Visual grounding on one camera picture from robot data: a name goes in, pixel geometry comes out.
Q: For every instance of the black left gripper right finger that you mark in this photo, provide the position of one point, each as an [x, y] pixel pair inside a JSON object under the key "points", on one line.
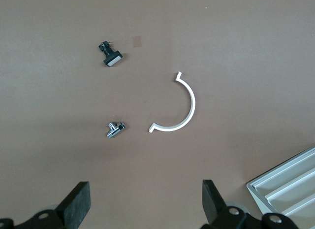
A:
{"points": [[212, 204]]}

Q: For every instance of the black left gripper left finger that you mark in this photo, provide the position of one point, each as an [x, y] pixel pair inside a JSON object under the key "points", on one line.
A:
{"points": [[73, 204]]}

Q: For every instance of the lowest white drawer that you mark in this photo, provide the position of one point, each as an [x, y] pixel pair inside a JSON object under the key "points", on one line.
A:
{"points": [[290, 176]]}

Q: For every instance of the highest white drawer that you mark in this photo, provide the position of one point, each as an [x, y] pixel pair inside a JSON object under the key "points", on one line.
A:
{"points": [[305, 204]]}

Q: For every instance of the black square push button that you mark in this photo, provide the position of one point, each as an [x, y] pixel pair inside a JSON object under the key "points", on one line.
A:
{"points": [[112, 57]]}

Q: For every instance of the grey plastic tray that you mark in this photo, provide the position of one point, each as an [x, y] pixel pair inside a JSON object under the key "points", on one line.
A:
{"points": [[258, 197]]}

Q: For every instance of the chrome angle valve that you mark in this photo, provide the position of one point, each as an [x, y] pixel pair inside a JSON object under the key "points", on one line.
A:
{"points": [[114, 129]]}

